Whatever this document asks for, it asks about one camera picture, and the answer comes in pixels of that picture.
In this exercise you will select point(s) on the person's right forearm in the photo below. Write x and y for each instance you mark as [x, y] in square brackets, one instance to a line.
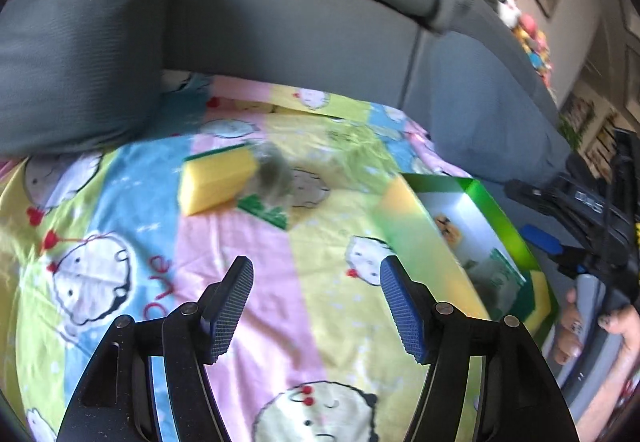
[615, 397]

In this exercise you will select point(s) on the grey sofa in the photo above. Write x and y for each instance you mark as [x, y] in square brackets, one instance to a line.
[300, 22]

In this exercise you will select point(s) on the cartoon printed blanket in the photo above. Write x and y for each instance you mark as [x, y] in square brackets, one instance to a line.
[280, 272]

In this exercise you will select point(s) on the person's right hand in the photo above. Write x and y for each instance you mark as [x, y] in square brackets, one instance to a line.
[570, 332]

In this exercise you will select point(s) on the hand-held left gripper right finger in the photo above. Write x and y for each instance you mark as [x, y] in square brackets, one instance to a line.
[405, 317]

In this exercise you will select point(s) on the pile of colourful plush toys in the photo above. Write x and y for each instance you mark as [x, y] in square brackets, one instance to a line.
[530, 37]

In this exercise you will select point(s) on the small orange box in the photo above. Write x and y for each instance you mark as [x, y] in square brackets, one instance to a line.
[448, 228]

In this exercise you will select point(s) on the clear packet with green print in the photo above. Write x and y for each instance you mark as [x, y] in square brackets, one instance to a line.
[272, 182]
[497, 279]

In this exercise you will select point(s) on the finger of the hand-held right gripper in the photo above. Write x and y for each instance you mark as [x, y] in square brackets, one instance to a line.
[545, 239]
[535, 197]

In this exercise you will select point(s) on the green leafy plant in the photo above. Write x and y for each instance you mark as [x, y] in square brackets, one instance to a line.
[570, 132]

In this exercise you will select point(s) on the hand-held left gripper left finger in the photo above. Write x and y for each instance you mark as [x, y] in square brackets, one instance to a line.
[227, 317]

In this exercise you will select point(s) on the yellow sponge with green scourer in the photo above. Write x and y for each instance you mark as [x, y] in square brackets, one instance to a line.
[542, 294]
[215, 179]

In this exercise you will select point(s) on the green cardboard box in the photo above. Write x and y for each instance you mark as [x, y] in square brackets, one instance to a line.
[475, 222]

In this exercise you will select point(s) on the wall shelf with ornaments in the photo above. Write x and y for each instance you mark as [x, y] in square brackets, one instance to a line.
[602, 137]

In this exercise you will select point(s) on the grey pillow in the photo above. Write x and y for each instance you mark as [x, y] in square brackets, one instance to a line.
[75, 57]

